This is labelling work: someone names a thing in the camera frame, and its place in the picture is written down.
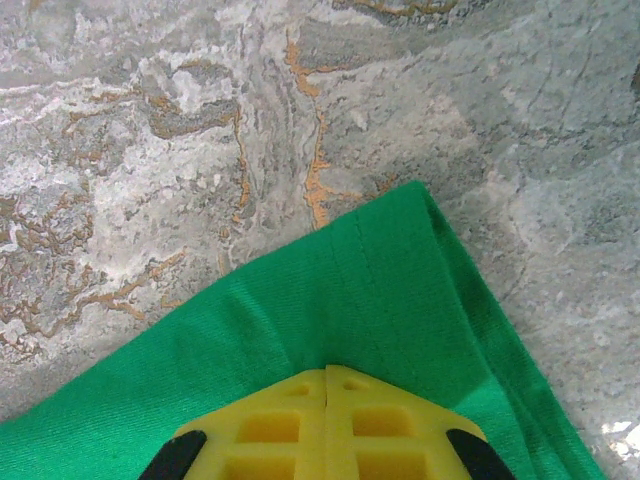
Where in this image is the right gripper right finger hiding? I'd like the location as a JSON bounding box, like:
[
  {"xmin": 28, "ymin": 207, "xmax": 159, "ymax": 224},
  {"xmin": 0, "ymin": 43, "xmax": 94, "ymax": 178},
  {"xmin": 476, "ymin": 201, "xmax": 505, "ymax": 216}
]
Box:
[{"xmin": 324, "ymin": 363, "xmax": 519, "ymax": 480}]

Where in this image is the green t-shirt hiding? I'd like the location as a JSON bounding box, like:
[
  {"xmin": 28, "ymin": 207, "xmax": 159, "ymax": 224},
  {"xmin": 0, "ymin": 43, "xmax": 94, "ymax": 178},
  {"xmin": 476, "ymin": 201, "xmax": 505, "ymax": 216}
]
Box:
[{"xmin": 0, "ymin": 179, "xmax": 609, "ymax": 480}]

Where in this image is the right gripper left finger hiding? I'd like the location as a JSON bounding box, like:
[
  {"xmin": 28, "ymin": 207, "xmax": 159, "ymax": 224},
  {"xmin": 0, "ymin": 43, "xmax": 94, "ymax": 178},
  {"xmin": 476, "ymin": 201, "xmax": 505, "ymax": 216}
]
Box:
[{"xmin": 142, "ymin": 366, "xmax": 327, "ymax": 480}]

